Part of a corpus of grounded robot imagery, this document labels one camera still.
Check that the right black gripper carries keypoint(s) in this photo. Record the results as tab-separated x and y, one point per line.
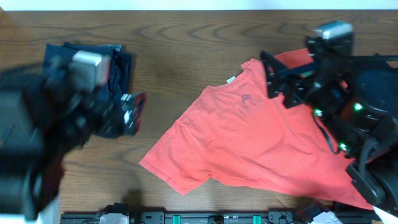
297	88

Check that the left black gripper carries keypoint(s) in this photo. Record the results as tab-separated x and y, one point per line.
112	115

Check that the red t-shirt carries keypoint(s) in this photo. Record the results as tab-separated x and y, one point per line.
236	134

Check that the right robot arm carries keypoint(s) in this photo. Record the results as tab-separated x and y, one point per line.
355	99

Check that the folded navy blue pants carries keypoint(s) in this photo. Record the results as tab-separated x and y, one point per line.
57	59

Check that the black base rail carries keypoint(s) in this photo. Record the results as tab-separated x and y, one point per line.
316	213

